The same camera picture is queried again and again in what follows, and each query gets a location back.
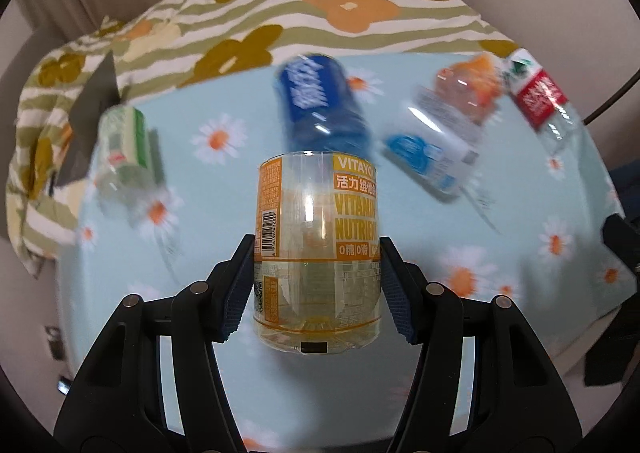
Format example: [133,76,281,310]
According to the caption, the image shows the yellow vitamin drink bottle cup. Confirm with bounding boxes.
[253,151,381,355]

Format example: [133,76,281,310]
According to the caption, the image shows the green label bottle cup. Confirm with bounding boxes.
[94,106,156,217]

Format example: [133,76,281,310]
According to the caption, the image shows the white blue label bottle cup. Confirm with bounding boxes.
[381,87,483,198]

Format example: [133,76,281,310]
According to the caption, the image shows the red label clear bottle cup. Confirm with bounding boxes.
[503,48,578,155]

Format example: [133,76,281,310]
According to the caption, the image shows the orange peach bottle cup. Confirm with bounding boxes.
[434,52,504,125]

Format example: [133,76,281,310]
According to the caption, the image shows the daisy print blue tablecloth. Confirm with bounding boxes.
[58,66,636,451]

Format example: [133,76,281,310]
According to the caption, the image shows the dark grey laptop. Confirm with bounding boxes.
[54,51,120,188]

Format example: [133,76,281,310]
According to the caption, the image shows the striped floral quilt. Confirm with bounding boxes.
[6,0,515,274]

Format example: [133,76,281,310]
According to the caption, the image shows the black curved cable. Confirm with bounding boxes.
[581,58,640,127]

